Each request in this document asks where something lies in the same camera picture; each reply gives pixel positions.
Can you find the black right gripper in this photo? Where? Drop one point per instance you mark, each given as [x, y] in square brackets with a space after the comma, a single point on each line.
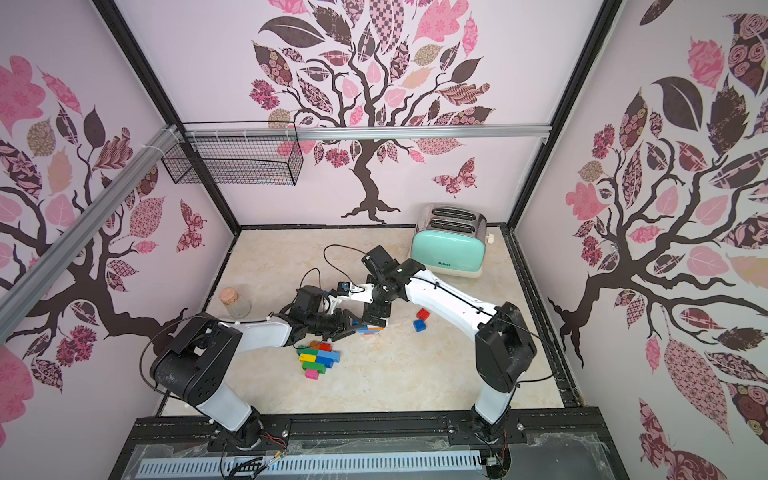
[379, 306]

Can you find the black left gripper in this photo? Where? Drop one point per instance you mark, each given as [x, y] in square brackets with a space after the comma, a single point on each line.
[344, 326]

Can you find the light green lego brick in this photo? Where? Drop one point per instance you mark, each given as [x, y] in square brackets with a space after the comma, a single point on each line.
[316, 367]

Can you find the yellow lego brick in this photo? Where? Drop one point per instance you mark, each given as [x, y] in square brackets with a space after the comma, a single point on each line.
[308, 358]

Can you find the light blue 2x4 brick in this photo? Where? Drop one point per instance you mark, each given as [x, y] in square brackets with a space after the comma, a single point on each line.
[368, 330]

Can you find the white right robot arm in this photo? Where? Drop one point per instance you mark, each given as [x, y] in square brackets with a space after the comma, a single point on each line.
[504, 346]

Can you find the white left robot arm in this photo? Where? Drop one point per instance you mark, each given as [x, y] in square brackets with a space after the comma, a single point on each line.
[194, 364]

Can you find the small blue 2x2 brick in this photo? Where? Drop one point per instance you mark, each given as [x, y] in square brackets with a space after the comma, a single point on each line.
[419, 325]

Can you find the mint green toaster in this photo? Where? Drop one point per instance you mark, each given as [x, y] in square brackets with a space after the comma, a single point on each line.
[451, 240]

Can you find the cork stoppered glass bottle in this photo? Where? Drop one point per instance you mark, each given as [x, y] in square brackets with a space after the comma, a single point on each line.
[236, 305]

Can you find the white vented base strip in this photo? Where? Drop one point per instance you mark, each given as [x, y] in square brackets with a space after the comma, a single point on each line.
[303, 465]

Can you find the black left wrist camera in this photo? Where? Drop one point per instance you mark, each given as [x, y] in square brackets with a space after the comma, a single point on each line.
[309, 301]

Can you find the black wire basket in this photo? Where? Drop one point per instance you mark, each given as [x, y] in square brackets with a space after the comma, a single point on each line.
[236, 153]

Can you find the aluminium rail back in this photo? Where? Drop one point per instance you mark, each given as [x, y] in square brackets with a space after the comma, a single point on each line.
[366, 132]

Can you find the aluminium rail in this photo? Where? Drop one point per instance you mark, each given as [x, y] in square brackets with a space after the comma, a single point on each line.
[366, 132]
[24, 295]

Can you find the aluminium rail left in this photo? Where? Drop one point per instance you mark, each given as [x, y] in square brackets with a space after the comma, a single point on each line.
[24, 295]

